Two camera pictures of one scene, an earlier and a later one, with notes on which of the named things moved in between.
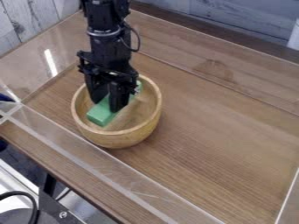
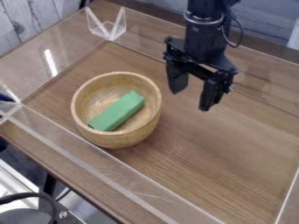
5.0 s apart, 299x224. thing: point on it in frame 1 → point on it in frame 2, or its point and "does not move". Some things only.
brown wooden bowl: x=129 y=123 does not move
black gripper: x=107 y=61 → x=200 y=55
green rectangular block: x=100 y=112 → x=116 y=112
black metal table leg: x=49 y=185 does not move
